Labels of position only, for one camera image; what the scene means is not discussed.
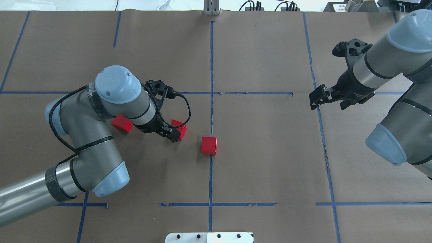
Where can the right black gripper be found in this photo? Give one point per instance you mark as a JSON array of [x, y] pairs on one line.
[[348, 85]]

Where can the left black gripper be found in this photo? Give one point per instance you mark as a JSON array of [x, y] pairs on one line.
[[151, 126]]

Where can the red block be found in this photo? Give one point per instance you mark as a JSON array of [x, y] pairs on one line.
[[181, 129], [121, 123]]

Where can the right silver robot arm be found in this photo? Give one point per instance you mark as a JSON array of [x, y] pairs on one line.
[[403, 54]]

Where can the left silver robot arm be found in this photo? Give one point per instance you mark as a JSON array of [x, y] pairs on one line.
[[79, 121]]

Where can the steel cup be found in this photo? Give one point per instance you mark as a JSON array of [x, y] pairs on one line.
[[353, 5]]

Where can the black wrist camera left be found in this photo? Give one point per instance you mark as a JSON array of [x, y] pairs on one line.
[[159, 88]]

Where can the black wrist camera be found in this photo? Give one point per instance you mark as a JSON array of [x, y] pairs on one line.
[[354, 47], [159, 88]]

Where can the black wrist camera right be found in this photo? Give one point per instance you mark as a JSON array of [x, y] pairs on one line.
[[354, 47]]

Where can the white camera pole base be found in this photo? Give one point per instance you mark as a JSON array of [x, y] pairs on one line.
[[210, 237]]

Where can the aluminium frame post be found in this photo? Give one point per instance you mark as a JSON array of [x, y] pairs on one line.
[[211, 7]]

